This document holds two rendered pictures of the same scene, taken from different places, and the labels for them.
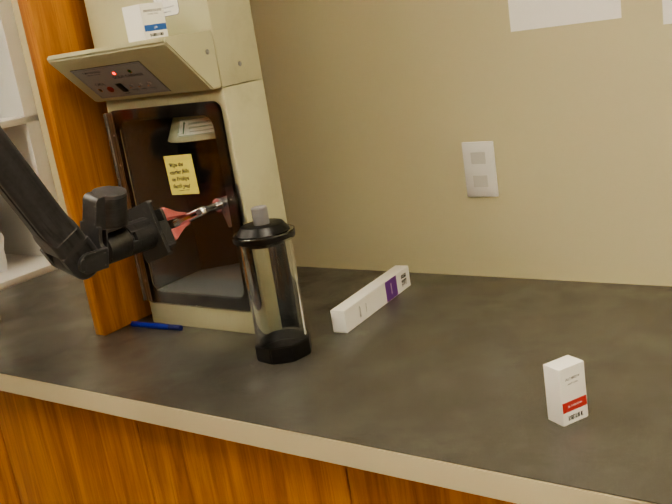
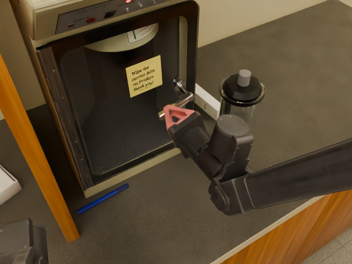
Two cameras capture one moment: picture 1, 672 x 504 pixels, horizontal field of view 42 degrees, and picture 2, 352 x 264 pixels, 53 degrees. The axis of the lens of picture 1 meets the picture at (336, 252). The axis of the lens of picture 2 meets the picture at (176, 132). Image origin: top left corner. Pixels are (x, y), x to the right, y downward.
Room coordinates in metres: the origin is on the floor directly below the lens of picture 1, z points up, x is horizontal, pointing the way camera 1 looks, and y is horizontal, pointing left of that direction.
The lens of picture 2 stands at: (1.39, 0.77, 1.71)
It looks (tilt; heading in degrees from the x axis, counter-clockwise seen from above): 47 degrees down; 290
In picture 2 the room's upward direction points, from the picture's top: straight up
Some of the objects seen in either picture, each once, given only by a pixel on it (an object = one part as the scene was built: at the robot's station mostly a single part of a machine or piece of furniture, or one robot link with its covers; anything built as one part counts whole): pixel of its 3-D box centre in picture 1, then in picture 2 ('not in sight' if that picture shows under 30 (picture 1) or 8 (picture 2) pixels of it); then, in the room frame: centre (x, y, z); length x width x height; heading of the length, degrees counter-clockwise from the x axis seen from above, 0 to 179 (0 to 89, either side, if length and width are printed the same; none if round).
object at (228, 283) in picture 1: (180, 209); (135, 105); (1.66, 0.28, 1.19); 0.30 x 0.01 x 0.40; 52
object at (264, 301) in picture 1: (273, 290); (236, 119); (1.46, 0.12, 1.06); 0.11 x 0.11 x 0.21
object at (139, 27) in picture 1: (145, 22); not in sight; (1.59, 0.27, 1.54); 0.05 x 0.05 x 0.06; 48
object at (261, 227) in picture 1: (262, 225); (242, 83); (1.46, 0.12, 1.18); 0.09 x 0.09 x 0.07
